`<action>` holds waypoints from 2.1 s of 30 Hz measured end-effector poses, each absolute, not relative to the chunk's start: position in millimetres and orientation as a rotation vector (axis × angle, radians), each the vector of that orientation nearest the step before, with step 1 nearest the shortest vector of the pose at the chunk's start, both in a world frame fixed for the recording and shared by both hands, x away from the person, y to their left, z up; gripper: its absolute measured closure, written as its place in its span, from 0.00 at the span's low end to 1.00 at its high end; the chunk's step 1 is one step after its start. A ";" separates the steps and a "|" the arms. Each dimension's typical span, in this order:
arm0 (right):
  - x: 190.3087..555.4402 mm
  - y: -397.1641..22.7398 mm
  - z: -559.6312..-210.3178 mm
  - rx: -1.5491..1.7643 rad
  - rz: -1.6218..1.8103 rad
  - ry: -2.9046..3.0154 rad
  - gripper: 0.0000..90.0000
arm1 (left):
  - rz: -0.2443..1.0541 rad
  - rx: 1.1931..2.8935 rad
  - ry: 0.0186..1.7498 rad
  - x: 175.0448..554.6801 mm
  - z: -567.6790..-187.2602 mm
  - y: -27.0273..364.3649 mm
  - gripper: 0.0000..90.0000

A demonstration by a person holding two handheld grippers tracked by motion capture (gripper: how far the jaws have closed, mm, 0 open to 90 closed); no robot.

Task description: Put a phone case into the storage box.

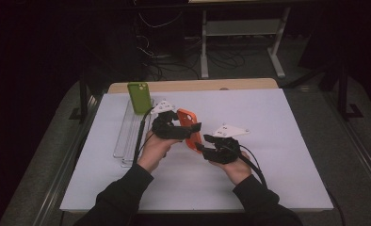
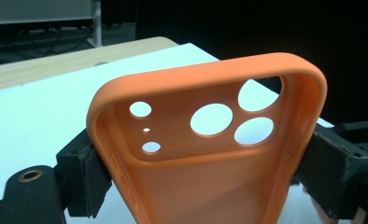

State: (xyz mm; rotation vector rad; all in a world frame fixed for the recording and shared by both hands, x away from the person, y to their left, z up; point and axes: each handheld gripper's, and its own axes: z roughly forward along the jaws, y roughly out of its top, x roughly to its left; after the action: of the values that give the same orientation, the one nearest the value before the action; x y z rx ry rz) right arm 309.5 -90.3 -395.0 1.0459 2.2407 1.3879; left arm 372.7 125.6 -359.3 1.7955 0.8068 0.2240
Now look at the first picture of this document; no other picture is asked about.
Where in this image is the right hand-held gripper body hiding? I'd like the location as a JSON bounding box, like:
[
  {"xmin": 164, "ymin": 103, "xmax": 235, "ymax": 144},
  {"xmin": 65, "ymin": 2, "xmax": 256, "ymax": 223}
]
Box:
[{"xmin": 202, "ymin": 122, "xmax": 251, "ymax": 165}]

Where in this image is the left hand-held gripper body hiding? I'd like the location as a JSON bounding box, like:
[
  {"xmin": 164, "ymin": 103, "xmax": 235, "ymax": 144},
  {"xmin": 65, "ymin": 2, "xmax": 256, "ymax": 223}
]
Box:
[{"xmin": 150, "ymin": 100, "xmax": 194, "ymax": 140}]

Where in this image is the orange phone case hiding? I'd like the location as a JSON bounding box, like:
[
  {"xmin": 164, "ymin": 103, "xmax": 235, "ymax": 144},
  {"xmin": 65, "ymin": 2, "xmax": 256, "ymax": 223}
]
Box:
[{"xmin": 176, "ymin": 107, "xmax": 204, "ymax": 153}]

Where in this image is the green phone case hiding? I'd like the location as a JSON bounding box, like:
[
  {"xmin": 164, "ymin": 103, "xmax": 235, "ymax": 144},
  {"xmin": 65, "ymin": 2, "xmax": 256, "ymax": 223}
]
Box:
[{"xmin": 126, "ymin": 81, "xmax": 153, "ymax": 116}]

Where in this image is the clear plastic rack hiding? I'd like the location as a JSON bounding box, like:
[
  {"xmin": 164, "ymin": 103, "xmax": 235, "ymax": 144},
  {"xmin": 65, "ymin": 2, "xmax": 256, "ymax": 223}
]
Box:
[{"xmin": 112, "ymin": 98, "xmax": 156, "ymax": 169}]

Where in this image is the person's right hand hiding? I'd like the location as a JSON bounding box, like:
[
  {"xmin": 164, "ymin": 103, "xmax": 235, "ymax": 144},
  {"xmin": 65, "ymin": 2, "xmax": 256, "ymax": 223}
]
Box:
[{"xmin": 209, "ymin": 151, "xmax": 253, "ymax": 186}]

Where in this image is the person's left hand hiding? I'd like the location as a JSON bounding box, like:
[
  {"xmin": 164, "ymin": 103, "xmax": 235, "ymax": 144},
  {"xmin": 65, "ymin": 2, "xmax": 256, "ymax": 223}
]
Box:
[{"xmin": 137, "ymin": 130, "xmax": 182, "ymax": 173}]

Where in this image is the black computer tower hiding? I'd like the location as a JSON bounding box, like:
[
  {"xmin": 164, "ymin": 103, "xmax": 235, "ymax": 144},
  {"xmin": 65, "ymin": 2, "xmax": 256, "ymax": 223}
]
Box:
[{"xmin": 142, "ymin": 8, "xmax": 186, "ymax": 59}]

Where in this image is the black metal stand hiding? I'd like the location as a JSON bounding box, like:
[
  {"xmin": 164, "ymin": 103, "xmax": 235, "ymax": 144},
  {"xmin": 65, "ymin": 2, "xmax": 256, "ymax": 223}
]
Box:
[
  {"xmin": 69, "ymin": 72, "xmax": 95, "ymax": 124},
  {"xmin": 337, "ymin": 62, "xmax": 364, "ymax": 121}
]

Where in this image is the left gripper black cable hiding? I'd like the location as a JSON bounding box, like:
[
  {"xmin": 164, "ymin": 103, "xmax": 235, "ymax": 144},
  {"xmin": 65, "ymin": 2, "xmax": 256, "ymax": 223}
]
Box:
[{"xmin": 131, "ymin": 106, "xmax": 156, "ymax": 166}]

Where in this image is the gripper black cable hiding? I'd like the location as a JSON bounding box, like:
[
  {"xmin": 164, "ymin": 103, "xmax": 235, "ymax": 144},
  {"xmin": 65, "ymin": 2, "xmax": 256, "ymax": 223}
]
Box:
[
  {"xmin": 131, "ymin": 106, "xmax": 156, "ymax": 166},
  {"xmin": 238, "ymin": 144, "xmax": 347, "ymax": 226}
]

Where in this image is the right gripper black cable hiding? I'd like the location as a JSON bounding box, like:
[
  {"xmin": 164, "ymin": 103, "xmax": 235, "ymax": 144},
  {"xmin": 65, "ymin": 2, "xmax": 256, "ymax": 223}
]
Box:
[{"xmin": 238, "ymin": 144, "xmax": 347, "ymax": 226}]

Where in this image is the tangle of floor cables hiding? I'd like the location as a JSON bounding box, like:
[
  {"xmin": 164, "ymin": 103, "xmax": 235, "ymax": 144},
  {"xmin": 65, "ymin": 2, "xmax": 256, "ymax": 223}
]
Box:
[{"xmin": 136, "ymin": 34, "xmax": 248, "ymax": 81}]

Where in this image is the white metal table frame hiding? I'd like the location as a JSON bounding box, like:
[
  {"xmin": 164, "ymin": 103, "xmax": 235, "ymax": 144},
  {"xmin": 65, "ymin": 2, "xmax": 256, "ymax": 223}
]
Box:
[{"xmin": 200, "ymin": 7, "xmax": 292, "ymax": 79}]

